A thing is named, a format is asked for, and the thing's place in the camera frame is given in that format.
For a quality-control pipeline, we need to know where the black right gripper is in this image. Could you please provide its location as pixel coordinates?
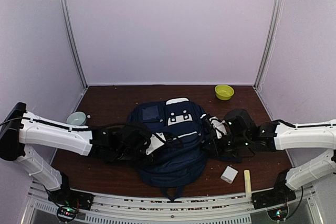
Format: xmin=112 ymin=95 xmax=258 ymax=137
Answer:
xmin=201 ymin=133 xmax=250 ymax=158

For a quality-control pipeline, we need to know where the navy blue student backpack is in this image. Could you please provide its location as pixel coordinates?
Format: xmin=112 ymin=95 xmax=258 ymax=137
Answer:
xmin=127 ymin=97 xmax=242 ymax=203

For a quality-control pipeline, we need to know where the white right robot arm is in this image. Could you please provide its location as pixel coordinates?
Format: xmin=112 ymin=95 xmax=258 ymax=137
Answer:
xmin=201 ymin=109 xmax=335 ymax=208

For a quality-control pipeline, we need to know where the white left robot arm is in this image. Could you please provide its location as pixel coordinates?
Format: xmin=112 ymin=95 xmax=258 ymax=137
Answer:
xmin=1 ymin=102 xmax=183 ymax=206

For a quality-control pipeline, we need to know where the lime green plastic bowl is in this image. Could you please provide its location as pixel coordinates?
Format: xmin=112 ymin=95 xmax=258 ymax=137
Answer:
xmin=215 ymin=85 xmax=235 ymax=101

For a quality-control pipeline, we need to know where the white charger box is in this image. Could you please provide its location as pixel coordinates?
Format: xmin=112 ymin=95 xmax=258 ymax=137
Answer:
xmin=221 ymin=166 xmax=238 ymax=184

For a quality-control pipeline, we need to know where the pale yellow highlighter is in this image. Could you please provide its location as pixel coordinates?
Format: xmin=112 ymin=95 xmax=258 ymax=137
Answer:
xmin=244 ymin=170 xmax=252 ymax=198

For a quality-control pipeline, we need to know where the pale green ceramic bowl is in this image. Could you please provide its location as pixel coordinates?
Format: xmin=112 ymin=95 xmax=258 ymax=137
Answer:
xmin=66 ymin=111 xmax=87 ymax=126

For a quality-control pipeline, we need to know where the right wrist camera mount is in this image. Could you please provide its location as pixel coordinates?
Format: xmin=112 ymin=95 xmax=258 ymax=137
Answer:
xmin=209 ymin=116 xmax=227 ymax=139

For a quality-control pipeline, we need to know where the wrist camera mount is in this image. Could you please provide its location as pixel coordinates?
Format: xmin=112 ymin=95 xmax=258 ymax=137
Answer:
xmin=209 ymin=116 xmax=227 ymax=139
xmin=145 ymin=133 xmax=166 ymax=155

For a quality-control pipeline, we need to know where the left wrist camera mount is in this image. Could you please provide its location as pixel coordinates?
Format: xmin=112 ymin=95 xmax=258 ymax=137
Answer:
xmin=145 ymin=133 xmax=166 ymax=155

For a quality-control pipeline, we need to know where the right aluminium corner post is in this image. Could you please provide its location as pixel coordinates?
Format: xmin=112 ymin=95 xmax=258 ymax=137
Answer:
xmin=254 ymin=0 xmax=283 ymax=91

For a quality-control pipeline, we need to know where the aluminium corner post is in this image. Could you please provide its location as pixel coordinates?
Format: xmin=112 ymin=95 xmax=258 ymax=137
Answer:
xmin=254 ymin=0 xmax=283 ymax=91
xmin=60 ymin=0 xmax=88 ymax=90

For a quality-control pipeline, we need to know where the left aluminium corner post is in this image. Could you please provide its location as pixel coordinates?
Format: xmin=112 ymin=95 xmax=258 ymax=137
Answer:
xmin=60 ymin=0 xmax=88 ymax=90

